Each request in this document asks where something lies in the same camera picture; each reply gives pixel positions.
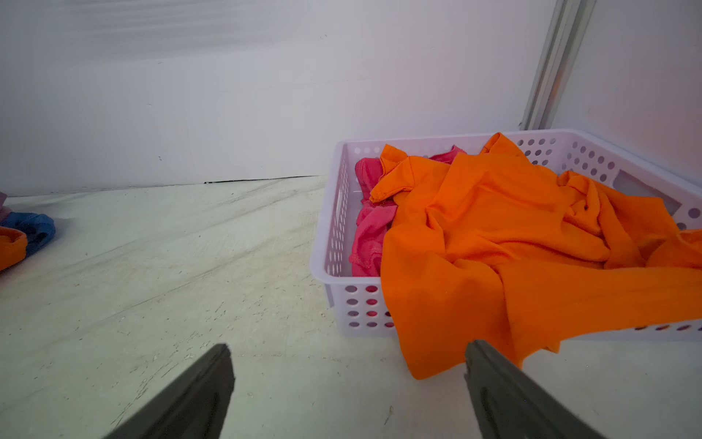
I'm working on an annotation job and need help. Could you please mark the aluminium frame profile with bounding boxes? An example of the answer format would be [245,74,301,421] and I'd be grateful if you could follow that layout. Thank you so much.
[519,0,596,130]

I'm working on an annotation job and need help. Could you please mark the folded blue t-shirt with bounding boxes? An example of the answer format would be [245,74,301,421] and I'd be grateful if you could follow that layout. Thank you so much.
[1,212,56,257]

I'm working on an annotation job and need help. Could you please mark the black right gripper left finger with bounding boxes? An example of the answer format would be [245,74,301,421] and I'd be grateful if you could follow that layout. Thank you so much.
[108,344,235,438]

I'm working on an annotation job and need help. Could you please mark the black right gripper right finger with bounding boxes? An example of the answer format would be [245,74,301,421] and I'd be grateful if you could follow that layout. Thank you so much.
[464,340,601,439]

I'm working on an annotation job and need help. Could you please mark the lilac perforated plastic basket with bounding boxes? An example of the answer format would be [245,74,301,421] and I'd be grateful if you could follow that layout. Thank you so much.
[311,129,701,338]

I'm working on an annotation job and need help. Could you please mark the folded orange t-shirt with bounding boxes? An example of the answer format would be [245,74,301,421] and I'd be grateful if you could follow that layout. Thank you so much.
[0,227,27,271]

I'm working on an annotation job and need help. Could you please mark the folded mauve t-shirt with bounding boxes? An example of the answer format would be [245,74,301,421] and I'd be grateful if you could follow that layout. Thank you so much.
[0,192,12,222]

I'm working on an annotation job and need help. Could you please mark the pink t-shirt in basket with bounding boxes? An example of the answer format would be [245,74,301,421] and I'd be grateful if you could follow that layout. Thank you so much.
[349,145,467,278]

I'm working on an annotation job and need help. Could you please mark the orange t-shirt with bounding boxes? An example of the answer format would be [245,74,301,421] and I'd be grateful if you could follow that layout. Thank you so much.
[370,134,701,380]
[0,227,27,271]

